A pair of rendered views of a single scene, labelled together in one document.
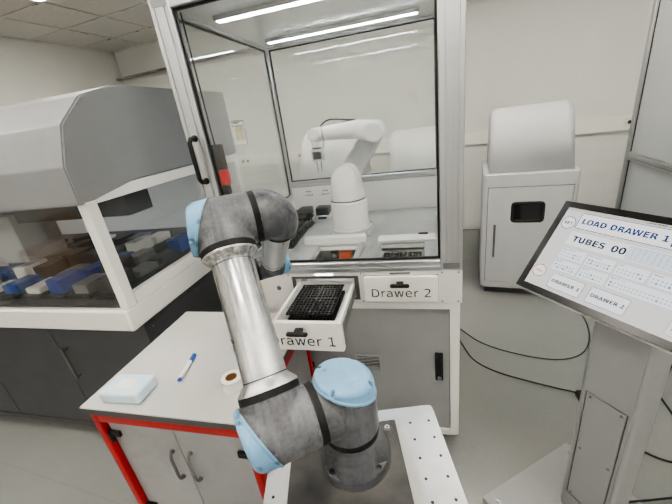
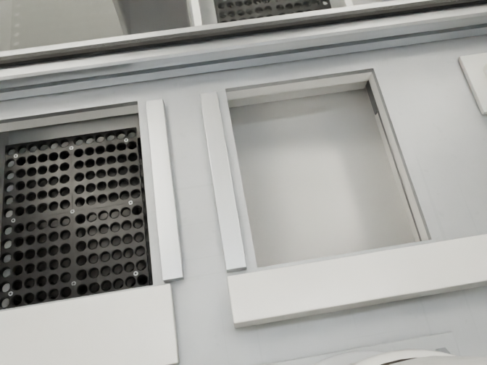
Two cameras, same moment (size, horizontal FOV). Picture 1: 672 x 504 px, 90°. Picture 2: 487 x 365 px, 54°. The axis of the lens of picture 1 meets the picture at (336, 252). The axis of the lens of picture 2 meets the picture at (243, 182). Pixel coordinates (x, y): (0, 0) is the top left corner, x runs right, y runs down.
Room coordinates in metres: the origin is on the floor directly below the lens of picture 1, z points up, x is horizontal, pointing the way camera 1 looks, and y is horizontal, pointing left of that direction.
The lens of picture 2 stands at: (1.66, -0.18, 1.47)
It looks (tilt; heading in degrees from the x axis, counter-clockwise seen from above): 66 degrees down; 156
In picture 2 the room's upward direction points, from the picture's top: 1 degrees counter-clockwise
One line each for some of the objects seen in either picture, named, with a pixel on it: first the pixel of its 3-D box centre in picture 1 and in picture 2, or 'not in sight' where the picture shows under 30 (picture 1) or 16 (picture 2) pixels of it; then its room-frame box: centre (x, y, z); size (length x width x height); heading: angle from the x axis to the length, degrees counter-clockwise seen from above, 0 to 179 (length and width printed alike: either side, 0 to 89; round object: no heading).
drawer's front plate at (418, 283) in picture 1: (400, 288); not in sight; (1.17, -0.24, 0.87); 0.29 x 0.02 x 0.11; 74
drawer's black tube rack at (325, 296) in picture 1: (317, 305); not in sight; (1.14, 0.10, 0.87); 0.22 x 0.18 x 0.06; 164
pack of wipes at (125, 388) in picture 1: (128, 388); not in sight; (0.92, 0.76, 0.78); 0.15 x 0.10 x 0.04; 77
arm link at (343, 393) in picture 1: (343, 398); not in sight; (0.50, 0.03, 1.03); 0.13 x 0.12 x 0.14; 110
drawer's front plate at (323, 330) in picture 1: (302, 335); not in sight; (0.95, 0.15, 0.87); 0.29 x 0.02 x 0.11; 74
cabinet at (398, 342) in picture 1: (363, 318); not in sight; (1.71, -0.11, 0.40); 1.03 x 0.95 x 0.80; 74
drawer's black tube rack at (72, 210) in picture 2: not in sight; (80, 219); (1.37, -0.29, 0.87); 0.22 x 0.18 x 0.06; 164
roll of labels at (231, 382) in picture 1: (232, 381); not in sight; (0.88, 0.40, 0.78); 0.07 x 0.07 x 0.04
